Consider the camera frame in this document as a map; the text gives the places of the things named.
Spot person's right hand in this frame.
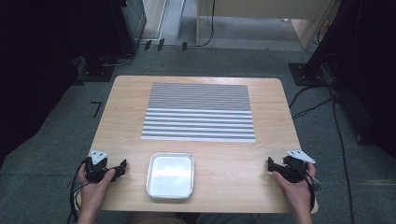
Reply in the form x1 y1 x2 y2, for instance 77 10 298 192
272 161 318 216

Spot person's left hand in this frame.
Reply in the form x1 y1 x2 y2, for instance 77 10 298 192
78 161 117 217

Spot dark cabinet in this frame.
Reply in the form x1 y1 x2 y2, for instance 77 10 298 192
108 0 148 57

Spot black floor cable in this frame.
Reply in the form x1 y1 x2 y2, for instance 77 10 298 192
289 85 356 224

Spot black stand base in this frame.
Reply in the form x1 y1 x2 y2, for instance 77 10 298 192
288 62 331 87
77 55 116 83

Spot black hanging cable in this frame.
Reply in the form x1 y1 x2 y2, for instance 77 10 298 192
195 0 217 49

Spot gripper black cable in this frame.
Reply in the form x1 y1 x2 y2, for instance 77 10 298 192
292 161 321 211
66 158 92 223

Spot grey striped placemat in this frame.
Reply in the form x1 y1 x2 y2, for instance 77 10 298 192
140 82 257 144

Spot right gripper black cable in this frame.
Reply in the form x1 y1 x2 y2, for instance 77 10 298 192
292 161 321 211

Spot light wooden desk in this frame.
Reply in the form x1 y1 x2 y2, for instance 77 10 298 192
74 75 319 215

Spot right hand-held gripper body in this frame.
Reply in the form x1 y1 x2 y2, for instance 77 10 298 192
276 149 317 184

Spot square metal tray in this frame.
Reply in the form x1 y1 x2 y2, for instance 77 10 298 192
146 152 195 201

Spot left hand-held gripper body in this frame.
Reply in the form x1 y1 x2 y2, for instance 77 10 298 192
85 149 117 184

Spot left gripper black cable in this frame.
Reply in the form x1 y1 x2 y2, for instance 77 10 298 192
66 158 92 223

